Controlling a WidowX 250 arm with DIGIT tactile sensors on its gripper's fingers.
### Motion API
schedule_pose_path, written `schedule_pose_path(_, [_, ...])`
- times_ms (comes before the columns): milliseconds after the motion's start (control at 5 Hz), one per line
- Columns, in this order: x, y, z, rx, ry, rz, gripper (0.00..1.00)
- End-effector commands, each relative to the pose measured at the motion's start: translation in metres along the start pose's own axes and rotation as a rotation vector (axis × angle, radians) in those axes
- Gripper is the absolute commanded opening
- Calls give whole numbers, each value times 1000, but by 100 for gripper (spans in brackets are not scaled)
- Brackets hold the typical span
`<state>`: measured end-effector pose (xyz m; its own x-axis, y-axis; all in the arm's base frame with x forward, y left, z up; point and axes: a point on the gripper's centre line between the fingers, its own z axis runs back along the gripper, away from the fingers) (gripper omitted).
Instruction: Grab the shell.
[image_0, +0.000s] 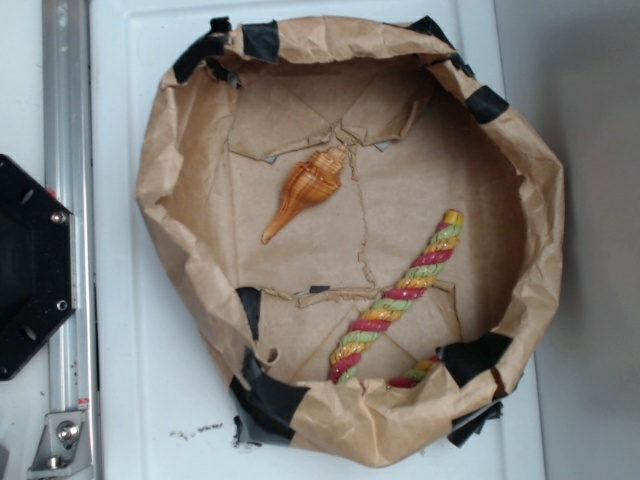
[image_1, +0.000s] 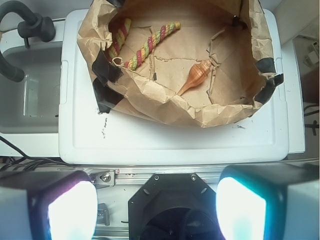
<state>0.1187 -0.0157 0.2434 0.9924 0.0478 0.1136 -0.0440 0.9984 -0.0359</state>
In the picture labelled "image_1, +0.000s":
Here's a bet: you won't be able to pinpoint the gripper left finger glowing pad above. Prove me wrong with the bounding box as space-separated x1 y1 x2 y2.
0 170 98 240

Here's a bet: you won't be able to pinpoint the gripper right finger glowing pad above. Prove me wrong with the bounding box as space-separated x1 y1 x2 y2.
215 163 320 240

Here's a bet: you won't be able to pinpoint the orange spiral sea shell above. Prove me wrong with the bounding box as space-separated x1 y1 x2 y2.
177 60 212 96

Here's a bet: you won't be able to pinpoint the white plastic bin lid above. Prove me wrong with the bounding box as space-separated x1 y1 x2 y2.
58 9 290 166

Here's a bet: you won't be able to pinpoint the white sink basin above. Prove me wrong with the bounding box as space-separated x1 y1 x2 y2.
0 21 65 157

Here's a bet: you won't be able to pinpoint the crumpled brown paper bag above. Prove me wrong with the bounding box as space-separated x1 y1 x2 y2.
77 0 284 128

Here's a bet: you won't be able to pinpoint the black faucet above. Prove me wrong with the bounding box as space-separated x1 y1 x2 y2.
0 0 56 83

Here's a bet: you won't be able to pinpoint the black cables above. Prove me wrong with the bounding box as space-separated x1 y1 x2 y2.
0 136 68 173

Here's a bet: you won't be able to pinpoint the aluminium extrusion rail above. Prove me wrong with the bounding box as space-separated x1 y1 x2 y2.
85 165 225 186

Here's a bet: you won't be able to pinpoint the black octagonal mount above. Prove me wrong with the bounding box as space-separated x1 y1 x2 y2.
128 173 224 240

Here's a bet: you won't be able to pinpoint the multicolour twisted rope toy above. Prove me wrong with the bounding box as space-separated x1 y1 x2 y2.
104 18 181 71

